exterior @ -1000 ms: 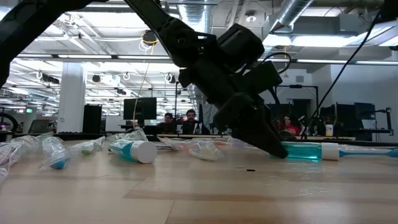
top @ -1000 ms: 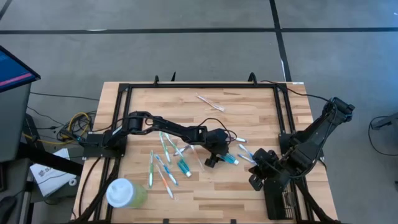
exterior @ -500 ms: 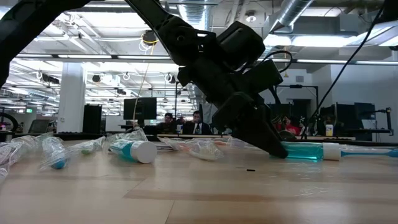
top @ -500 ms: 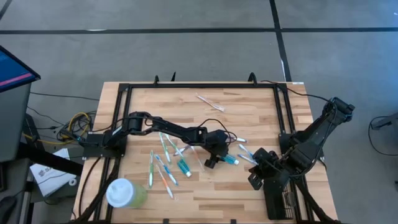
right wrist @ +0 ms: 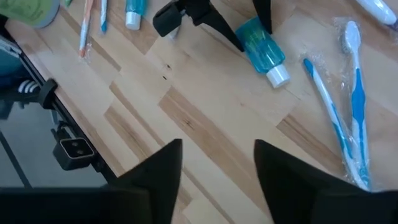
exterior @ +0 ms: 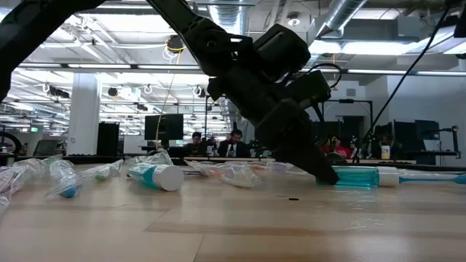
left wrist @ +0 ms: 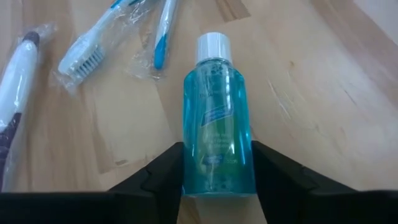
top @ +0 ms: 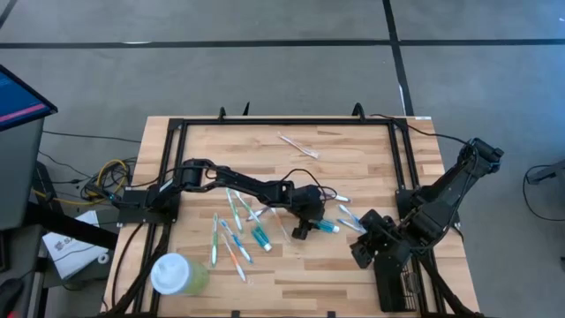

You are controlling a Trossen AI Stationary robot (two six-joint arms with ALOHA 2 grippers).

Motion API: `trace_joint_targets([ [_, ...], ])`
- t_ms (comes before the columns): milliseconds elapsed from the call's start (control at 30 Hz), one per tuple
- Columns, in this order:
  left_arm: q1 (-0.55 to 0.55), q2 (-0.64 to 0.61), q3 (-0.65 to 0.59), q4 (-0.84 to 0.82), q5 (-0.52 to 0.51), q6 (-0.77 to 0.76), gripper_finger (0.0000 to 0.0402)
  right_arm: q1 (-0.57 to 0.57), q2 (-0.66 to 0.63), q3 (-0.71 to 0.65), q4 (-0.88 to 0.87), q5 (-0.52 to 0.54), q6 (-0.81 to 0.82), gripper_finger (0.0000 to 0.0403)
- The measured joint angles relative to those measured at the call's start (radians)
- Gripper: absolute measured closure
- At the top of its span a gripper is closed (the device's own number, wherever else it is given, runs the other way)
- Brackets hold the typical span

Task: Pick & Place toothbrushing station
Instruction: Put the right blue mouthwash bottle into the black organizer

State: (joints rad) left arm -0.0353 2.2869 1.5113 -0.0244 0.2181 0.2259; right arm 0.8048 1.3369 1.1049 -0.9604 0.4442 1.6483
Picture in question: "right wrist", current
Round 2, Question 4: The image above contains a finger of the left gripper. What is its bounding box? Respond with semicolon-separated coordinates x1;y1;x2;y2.
186;0;245;52
252;0;273;34

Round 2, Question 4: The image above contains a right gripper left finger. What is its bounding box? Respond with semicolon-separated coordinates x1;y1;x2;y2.
105;139;183;224

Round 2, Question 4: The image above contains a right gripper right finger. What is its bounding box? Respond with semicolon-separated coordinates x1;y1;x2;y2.
254;139;398;224

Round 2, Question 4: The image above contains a blue mouthwash bottle white cap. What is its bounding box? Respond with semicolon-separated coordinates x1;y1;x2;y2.
124;0;147;31
234;16;292;90

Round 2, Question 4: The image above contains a blue white toothbrush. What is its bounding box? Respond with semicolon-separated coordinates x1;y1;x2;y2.
302;57;371;191
98;0;109;34
340;20;373;189

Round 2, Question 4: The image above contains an orange white wrapped toothbrush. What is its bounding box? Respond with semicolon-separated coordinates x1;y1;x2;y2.
77;0;95;60

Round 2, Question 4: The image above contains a green disinfecting wipes canister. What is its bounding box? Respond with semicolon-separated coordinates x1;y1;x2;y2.
0;0;60;29

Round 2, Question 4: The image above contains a black table-level camera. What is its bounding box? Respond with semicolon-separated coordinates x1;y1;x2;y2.
52;136;96;171

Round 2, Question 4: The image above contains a black frame bracket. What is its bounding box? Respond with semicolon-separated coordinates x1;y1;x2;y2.
37;78;58;110

